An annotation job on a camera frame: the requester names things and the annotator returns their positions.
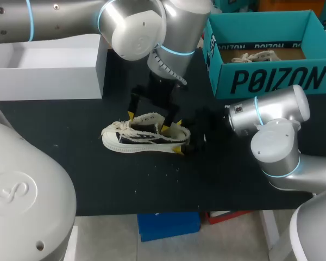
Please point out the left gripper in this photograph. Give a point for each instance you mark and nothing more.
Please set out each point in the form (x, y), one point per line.
(160, 92)

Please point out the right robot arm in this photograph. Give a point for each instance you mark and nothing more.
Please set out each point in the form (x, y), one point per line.
(277, 146)

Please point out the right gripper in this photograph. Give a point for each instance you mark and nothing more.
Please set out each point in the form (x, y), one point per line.
(206, 125)

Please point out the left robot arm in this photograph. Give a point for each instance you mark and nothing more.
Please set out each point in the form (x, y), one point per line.
(70, 16)

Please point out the white shoebox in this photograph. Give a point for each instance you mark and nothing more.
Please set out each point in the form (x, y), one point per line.
(43, 73)

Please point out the blue box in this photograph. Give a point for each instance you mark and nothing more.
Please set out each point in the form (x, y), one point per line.
(168, 225)

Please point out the black and cream canvas shoe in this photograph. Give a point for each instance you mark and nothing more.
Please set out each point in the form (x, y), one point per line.
(141, 138)

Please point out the large open teal box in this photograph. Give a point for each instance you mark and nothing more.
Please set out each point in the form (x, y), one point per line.
(260, 79)

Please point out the red box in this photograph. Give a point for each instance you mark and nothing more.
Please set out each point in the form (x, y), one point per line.
(225, 216)

